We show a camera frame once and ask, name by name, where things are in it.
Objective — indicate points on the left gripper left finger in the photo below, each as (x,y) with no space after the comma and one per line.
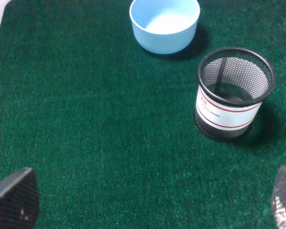
(19,200)

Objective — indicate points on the light blue bowl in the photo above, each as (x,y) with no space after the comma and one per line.
(164,26)

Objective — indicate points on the black mesh pen holder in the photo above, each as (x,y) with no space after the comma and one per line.
(232,84)

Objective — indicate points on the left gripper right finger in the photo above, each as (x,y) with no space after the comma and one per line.
(278,200)

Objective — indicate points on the green table cloth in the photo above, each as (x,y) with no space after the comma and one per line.
(109,128)

